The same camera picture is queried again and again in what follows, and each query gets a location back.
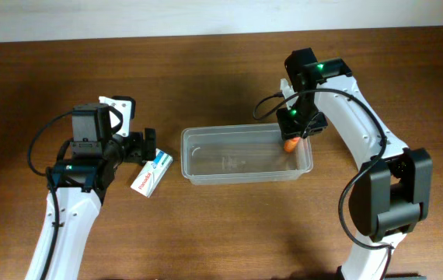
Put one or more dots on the clear plastic container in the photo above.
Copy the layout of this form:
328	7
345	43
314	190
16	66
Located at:
239	154

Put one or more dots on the white Panadol box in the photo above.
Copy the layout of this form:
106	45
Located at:
151	174

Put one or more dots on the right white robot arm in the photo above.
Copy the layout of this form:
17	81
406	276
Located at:
390	194

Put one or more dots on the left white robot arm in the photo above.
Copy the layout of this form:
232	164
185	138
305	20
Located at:
85	167

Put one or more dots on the orange tube white cap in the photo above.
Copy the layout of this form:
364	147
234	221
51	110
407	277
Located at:
291	144

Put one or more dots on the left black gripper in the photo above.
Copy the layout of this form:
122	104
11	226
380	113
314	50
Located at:
148	144

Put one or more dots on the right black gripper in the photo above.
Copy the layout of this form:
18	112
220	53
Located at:
299	128

